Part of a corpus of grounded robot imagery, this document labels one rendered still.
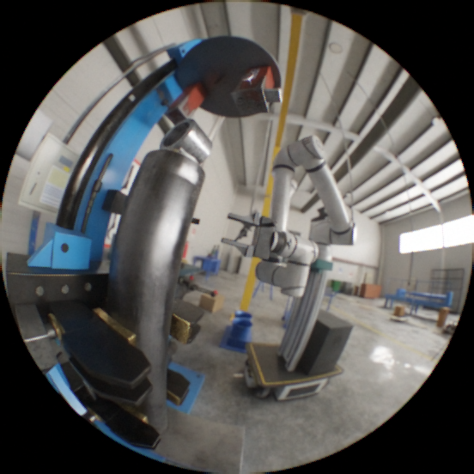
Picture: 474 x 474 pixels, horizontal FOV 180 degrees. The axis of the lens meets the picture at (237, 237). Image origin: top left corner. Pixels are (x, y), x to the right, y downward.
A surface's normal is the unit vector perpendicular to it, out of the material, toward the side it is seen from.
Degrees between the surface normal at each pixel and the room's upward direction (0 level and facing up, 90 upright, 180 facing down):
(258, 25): 173
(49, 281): 90
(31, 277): 90
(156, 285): 90
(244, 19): 173
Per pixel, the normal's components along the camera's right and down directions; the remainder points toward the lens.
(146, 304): 0.65, 0.06
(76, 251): 0.97, 0.22
